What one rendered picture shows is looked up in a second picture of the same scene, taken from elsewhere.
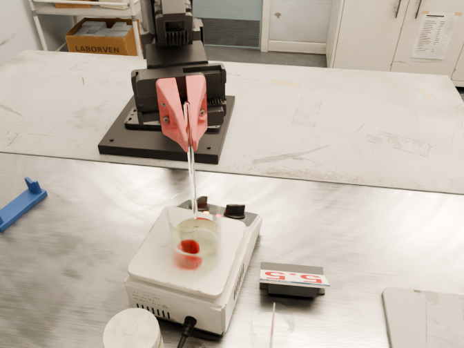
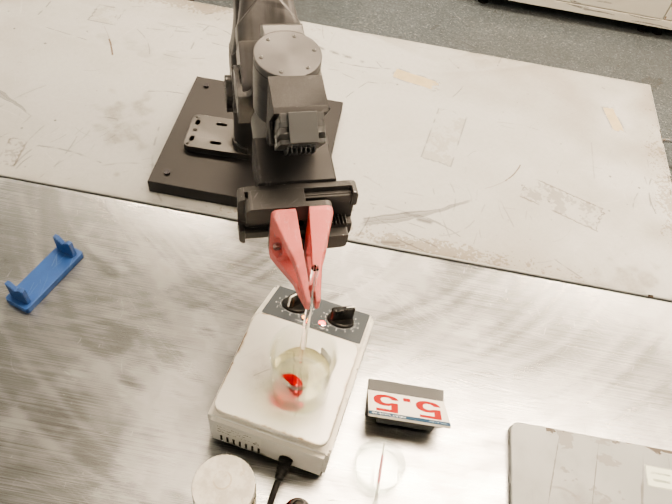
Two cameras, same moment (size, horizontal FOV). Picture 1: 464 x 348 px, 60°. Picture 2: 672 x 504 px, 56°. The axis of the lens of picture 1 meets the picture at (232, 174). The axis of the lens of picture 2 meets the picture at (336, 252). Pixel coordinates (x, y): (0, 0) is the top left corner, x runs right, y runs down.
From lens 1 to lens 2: 0.22 m
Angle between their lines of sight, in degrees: 14
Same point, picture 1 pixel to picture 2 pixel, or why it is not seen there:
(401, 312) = (527, 456)
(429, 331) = (554, 480)
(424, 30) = not seen: outside the picture
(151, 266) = (243, 401)
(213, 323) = (312, 466)
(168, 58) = (285, 170)
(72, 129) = (104, 142)
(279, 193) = (397, 276)
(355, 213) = (491, 313)
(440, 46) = not seen: outside the picture
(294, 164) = (419, 230)
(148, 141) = (220, 180)
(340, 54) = not seen: outside the picture
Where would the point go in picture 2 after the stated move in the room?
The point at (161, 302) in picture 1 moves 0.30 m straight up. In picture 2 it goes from (253, 440) to (251, 276)
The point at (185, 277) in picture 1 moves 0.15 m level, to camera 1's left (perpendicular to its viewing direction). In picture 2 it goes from (284, 420) to (128, 412)
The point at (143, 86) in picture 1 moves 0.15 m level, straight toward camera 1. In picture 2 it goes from (254, 215) to (287, 384)
